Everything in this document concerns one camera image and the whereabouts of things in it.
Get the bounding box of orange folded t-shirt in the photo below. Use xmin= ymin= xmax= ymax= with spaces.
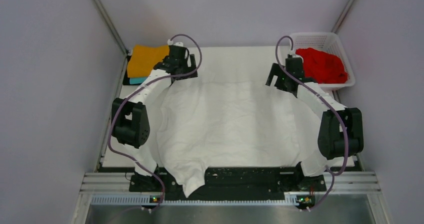
xmin=126 ymin=45 xmax=169 ymax=78

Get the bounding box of red t-shirt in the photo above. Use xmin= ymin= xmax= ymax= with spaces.
xmin=295 ymin=48 xmax=348 ymax=84

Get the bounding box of white t-shirt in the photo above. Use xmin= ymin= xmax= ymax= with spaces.
xmin=148 ymin=80 xmax=321 ymax=197

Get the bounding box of black folded t-shirt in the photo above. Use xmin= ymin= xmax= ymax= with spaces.
xmin=122 ymin=55 xmax=131 ymax=85

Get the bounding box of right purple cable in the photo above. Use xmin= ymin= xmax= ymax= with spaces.
xmin=274 ymin=35 xmax=349 ymax=213

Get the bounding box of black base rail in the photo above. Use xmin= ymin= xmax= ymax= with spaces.
xmin=129 ymin=166 xmax=327 ymax=201

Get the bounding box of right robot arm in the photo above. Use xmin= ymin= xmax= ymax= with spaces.
xmin=265 ymin=55 xmax=364 ymax=190

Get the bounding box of white plastic basket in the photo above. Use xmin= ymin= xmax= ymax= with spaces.
xmin=290 ymin=32 xmax=356 ymax=91

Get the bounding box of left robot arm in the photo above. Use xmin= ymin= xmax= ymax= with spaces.
xmin=108 ymin=41 xmax=198 ymax=191

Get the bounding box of white slotted cable duct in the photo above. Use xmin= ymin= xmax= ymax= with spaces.
xmin=91 ymin=195 xmax=299 ymax=206

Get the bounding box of teal folded t-shirt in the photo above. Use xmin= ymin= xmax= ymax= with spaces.
xmin=129 ymin=77 xmax=147 ymax=85

